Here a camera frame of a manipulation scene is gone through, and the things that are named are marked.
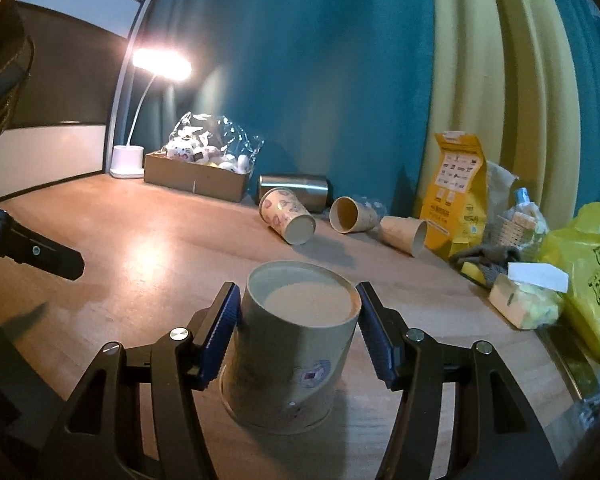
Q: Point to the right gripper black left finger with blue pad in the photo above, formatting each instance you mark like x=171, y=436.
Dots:
x=132, y=415

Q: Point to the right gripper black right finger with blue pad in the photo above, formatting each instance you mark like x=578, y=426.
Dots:
x=496, y=434

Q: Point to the patterned paper cup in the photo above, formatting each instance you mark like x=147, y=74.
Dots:
x=289, y=347

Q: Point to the plain brown paper cup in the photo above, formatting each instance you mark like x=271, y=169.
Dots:
x=406, y=234

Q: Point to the brown paper cup open end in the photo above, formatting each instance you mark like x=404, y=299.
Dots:
x=348, y=215

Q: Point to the paper cup with pink prints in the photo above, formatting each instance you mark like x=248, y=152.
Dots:
x=282, y=211

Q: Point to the black smartphone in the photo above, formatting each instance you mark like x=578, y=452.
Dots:
x=577, y=372

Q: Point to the yellow tissue pack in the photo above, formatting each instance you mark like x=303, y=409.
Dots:
x=529, y=294

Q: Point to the grey work glove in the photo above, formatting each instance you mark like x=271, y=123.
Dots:
x=482, y=264

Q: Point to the white woven basket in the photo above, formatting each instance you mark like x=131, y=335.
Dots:
x=523, y=227

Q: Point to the yellow plastic bag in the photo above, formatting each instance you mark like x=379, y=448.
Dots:
x=575, y=249

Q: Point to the orange paper bag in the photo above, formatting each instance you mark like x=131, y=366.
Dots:
x=457, y=196

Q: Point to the crumpled clear plastic wrapper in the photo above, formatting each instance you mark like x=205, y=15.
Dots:
x=373, y=203

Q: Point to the brown kraft paper bag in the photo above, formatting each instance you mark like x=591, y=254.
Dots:
x=499, y=183

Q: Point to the brown cardboard tray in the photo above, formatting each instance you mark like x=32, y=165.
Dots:
x=193, y=178

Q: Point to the stainless steel tumbler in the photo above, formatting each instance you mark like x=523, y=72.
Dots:
x=314, y=192

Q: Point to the clear bag of snacks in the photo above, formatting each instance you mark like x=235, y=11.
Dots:
x=214, y=141

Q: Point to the yellow and green curtain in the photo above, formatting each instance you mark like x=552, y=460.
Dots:
x=355, y=90

